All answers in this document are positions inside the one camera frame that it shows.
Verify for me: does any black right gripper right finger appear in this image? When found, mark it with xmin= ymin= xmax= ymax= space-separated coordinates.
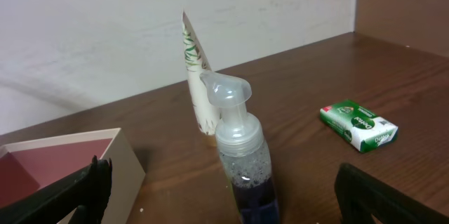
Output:
xmin=334 ymin=163 xmax=448 ymax=224

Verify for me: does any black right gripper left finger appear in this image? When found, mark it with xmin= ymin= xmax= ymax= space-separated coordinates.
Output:
xmin=1 ymin=156 xmax=112 ymax=224

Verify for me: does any white box pink interior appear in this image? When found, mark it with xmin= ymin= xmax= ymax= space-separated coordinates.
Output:
xmin=1 ymin=129 xmax=145 ymax=223

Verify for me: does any green Dettol soap box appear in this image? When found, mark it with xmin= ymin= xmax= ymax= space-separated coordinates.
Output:
xmin=320 ymin=100 xmax=398 ymax=153

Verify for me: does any clear foam pump bottle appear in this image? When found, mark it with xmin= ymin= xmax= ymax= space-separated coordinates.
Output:
xmin=200 ymin=71 xmax=281 ymax=224

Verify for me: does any cream leaf-print lotion tube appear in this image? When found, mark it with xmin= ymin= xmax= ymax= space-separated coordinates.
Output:
xmin=182 ymin=11 xmax=220 ymax=147

